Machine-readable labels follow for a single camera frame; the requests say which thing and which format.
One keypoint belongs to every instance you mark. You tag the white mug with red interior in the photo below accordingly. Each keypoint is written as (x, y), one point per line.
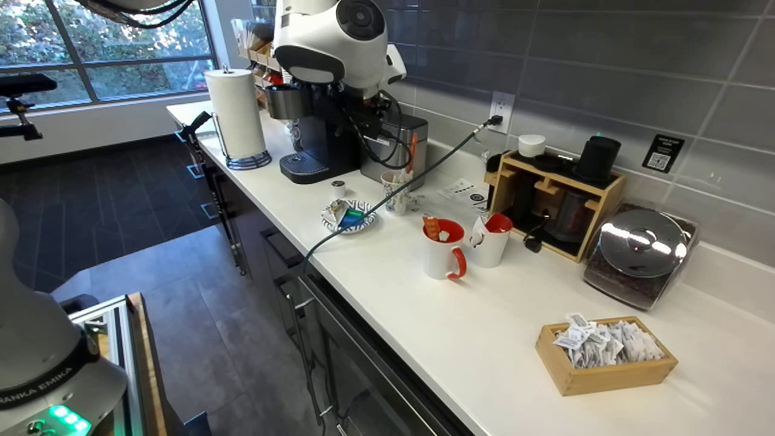
(487, 246)

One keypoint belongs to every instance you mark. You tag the black canister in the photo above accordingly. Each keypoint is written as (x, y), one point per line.
(598, 160)

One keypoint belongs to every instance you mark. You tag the thin black tripod stand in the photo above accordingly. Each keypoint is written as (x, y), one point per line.
(214, 184)

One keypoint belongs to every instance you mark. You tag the wooden packet box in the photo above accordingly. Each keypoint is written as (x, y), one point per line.
(597, 378)

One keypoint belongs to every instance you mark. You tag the blue and white patterned bowl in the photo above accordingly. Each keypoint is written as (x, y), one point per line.
(335, 216)

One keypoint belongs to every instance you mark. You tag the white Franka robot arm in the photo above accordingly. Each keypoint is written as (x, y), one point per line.
(340, 32)

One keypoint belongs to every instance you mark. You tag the black camera on tripod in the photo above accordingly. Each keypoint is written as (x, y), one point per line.
(20, 86)

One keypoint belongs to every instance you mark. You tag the white paper towel roll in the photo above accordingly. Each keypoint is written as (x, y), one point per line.
(236, 113)

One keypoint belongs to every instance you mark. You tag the silver domed metal appliance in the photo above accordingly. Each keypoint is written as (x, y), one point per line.
(637, 251)

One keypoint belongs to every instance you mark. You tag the white paper packets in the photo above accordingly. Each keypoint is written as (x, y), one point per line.
(600, 343)

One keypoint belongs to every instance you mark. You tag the dark built-in dishwasher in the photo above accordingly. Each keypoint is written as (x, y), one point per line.
(355, 378)

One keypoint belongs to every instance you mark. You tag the small white coffee pod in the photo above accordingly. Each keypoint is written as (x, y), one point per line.
(340, 189)

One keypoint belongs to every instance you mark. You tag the black Keurig coffee maker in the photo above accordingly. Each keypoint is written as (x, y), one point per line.
(323, 147)

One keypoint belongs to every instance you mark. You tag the silver metal box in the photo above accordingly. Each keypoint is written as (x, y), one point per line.
(415, 147)

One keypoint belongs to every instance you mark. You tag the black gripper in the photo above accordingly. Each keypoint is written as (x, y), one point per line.
(378, 121)

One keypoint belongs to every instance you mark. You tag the wooden countertop organizer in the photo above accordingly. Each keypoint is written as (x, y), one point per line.
(600, 201)

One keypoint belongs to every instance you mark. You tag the small white cup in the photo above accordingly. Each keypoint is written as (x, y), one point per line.
(530, 147)

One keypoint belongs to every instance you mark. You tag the white wall outlet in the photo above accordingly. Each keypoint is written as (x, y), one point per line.
(499, 108)

